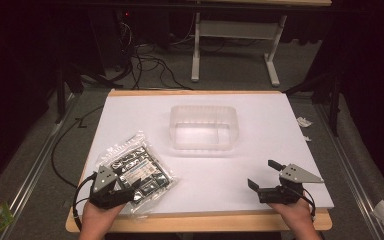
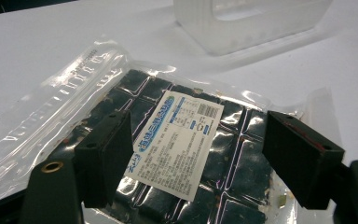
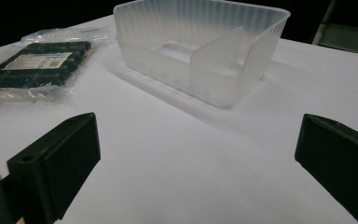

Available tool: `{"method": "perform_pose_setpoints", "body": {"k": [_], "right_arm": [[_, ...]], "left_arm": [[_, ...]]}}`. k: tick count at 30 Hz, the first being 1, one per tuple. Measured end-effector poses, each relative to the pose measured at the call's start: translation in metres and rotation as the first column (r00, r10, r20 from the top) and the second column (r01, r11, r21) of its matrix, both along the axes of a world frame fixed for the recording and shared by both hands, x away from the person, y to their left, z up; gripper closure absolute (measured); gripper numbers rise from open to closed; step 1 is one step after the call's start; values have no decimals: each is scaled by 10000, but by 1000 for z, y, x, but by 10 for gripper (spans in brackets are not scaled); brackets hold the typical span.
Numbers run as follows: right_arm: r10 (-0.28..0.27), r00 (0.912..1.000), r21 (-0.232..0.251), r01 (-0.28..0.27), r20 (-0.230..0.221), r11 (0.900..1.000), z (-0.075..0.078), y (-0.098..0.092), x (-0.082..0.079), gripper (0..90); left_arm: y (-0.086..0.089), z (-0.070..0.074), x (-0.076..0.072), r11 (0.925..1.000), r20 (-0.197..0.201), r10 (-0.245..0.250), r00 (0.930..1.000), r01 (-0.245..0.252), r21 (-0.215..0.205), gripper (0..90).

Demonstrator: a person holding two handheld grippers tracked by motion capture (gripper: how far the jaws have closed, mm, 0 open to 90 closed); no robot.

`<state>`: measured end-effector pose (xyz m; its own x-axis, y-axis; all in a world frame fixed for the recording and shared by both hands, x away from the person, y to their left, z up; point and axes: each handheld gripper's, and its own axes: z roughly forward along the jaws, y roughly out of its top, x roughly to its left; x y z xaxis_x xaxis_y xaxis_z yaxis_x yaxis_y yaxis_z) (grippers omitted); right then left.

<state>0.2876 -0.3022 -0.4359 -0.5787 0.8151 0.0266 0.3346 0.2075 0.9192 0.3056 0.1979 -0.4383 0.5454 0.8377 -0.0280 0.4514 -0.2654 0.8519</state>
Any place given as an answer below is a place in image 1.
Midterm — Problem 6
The long black floor cable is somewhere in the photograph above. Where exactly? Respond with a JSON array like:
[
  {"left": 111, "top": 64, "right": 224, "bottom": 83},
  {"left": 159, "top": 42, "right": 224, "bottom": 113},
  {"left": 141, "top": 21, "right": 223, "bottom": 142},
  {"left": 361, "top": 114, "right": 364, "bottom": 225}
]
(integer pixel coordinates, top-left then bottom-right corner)
[{"left": 50, "top": 105, "right": 105, "bottom": 190}]

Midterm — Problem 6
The person's left hand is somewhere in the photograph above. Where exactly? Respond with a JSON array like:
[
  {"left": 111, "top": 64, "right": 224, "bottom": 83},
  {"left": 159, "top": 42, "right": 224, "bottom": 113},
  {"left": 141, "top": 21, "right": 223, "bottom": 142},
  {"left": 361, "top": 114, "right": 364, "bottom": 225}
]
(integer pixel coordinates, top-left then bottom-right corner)
[{"left": 79, "top": 200, "right": 126, "bottom": 240}]

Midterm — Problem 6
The tangle of black cables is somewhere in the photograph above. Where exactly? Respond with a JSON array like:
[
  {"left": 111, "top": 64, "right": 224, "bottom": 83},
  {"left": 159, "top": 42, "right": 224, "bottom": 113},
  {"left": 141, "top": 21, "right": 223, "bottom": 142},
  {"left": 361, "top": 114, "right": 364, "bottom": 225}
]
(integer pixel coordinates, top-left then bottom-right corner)
[{"left": 112, "top": 13, "right": 195, "bottom": 91}]

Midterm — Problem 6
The metal floor rail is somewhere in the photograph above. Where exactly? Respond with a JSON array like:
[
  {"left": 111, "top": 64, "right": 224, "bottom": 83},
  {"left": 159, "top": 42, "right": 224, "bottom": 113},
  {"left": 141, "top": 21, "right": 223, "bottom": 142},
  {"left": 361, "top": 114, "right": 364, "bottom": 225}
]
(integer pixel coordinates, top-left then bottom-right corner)
[
  {"left": 0, "top": 93, "right": 78, "bottom": 240},
  {"left": 314, "top": 103, "right": 384, "bottom": 240}
]

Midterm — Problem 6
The crumpled white paper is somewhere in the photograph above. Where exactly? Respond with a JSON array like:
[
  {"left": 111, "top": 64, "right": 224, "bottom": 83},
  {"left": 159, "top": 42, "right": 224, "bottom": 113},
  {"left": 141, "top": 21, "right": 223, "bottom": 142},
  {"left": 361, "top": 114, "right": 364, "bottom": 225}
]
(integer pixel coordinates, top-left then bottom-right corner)
[{"left": 296, "top": 116, "right": 314, "bottom": 129}]

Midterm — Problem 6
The black stand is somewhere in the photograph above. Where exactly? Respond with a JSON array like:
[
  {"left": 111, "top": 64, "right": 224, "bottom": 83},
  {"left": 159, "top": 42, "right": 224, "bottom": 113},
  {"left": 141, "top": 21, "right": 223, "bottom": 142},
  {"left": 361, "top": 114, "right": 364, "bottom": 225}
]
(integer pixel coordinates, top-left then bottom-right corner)
[
  {"left": 53, "top": 61, "right": 85, "bottom": 125},
  {"left": 282, "top": 70, "right": 345, "bottom": 138}
]

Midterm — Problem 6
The left hand-held gripper black cable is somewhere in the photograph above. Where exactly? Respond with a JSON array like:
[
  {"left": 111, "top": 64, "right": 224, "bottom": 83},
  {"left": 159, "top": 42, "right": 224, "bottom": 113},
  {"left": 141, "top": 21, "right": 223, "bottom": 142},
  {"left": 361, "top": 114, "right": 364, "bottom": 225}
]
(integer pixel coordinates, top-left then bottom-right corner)
[{"left": 72, "top": 172, "right": 98, "bottom": 232}]

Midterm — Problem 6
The right hand-held gripper black cable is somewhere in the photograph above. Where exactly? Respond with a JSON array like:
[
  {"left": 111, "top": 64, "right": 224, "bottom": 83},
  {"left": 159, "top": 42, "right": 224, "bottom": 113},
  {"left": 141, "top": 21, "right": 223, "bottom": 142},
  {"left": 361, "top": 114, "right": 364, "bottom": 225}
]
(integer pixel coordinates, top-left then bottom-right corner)
[{"left": 300, "top": 187, "right": 316, "bottom": 223}]

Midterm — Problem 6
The white table mat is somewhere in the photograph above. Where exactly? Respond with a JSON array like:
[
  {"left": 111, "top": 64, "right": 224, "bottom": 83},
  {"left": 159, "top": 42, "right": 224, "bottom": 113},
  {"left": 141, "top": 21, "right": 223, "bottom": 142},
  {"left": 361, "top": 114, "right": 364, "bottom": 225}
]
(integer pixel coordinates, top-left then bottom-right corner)
[{"left": 75, "top": 92, "right": 335, "bottom": 216}]

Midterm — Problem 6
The white metal table frame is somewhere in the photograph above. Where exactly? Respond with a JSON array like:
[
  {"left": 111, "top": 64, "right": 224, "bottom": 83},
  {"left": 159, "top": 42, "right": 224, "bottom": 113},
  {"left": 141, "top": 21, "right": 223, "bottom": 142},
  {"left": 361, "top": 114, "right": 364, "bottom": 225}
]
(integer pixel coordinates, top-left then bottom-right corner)
[{"left": 190, "top": 11, "right": 288, "bottom": 88}]

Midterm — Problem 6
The clear plastic container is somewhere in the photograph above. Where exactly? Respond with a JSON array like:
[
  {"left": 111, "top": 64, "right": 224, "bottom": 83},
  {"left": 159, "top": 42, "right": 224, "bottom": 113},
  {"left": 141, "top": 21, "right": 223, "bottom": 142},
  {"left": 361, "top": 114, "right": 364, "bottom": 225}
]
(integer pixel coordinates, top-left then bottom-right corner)
[{"left": 168, "top": 104, "right": 241, "bottom": 152}]

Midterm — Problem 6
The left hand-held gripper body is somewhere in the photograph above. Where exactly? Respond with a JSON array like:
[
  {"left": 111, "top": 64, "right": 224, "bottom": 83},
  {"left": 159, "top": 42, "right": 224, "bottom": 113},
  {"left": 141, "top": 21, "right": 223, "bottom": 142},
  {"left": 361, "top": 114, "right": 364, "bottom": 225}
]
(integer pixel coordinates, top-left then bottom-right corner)
[{"left": 89, "top": 165, "right": 128, "bottom": 210}]

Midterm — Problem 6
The person's right hand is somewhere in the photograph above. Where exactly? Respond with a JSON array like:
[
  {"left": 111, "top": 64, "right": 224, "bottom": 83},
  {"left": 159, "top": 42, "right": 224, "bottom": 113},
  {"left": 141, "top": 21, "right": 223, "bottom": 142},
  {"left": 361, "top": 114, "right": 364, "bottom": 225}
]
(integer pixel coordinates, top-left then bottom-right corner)
[{"left": 267, "top": 197, "right": 323, "bottom": 240}]

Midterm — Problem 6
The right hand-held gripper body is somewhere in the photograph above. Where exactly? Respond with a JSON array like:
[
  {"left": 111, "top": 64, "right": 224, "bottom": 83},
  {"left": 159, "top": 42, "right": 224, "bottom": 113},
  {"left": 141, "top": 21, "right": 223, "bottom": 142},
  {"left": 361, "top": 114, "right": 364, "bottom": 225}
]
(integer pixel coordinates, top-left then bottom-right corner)
[{"left": 258, "top": 163, "right": 325, "bottom": 205}]

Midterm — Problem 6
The clear bag of black parts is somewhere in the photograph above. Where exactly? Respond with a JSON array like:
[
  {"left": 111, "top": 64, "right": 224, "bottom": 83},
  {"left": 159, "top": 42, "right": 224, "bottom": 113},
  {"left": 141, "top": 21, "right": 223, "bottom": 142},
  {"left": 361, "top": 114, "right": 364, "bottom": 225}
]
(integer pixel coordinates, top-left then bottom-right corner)
[{"left": 95, "top": 131, "right": 180, "bottom": 217}]

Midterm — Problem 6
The hand-held gripper black cable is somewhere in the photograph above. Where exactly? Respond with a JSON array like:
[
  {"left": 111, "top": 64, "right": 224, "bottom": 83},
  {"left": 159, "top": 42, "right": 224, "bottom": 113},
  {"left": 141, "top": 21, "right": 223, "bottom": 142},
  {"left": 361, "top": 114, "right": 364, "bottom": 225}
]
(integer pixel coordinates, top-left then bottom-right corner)
[
  {"left": 72, "top": 172, "right": 98, "bottom": 232},
  {"left": 300, "top": 187, "right": 316, "bottom": 223}
]

